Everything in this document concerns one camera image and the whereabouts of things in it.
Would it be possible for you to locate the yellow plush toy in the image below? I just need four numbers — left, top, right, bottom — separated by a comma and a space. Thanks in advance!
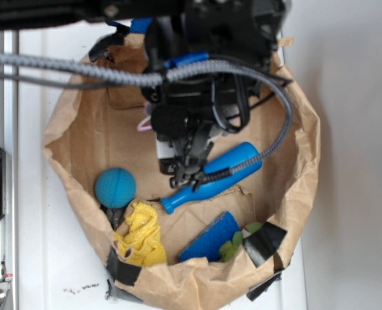
113, 200, 167, 267

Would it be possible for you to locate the aluminium frame rail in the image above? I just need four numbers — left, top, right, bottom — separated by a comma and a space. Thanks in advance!
0, 65, 18, 309

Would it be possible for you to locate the blue tape strip top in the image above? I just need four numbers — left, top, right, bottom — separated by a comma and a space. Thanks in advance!
105, 18, 153, 34

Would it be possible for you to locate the black tape patch bottom left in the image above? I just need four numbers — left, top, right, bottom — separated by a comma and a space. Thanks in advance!
106, 249, 142, 286

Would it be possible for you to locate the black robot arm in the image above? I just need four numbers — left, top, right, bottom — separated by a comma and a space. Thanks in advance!
0, 1, 293, 188

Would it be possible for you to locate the black gripper finger with white pad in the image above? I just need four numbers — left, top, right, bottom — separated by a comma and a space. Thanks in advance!
156, 133, 185, 176

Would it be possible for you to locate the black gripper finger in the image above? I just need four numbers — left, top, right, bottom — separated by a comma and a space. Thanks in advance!
169, 121, 213, 189

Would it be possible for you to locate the black tape patch right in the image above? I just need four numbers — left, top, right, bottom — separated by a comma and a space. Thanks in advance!
242, 222, 287, 268

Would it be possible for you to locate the blue rubber ball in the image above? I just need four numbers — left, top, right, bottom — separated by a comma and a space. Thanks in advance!
94, 168, 136, 209

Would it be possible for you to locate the blue foam block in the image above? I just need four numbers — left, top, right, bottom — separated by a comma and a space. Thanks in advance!
178, 211, 240, 262

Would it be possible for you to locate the green plush toy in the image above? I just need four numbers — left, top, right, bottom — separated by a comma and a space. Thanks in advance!
218, 222, 263, 263

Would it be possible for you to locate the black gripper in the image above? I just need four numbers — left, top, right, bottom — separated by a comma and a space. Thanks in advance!
140, 0, 292, 136

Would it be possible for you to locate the gray plush mouse toy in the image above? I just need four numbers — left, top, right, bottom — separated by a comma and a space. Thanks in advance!
136, 101, 153, 132

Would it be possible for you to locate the gray braided cable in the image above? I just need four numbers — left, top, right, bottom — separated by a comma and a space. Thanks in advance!
0, 51, 295, 187

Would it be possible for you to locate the blue plastic bottle toy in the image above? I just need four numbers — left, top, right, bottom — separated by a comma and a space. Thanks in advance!
160, 142, 262, 214

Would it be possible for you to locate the black tape patch top left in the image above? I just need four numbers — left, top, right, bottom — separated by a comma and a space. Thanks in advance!
88, 21, 130, 62

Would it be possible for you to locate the black tape patch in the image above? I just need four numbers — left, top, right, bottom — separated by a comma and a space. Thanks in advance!
242, 222, 287, 268
106, 249, 142, 286
88, 21, 130, 62

